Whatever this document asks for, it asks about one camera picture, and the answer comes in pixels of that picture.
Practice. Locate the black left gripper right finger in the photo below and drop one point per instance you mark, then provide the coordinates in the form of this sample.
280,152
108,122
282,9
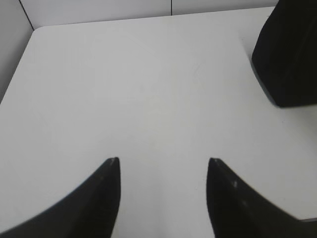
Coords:
237,211

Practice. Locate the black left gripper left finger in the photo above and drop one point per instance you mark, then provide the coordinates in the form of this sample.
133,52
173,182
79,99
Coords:
89,211

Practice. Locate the black tote bag tan handles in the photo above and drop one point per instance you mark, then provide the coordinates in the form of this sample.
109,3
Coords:
285,54

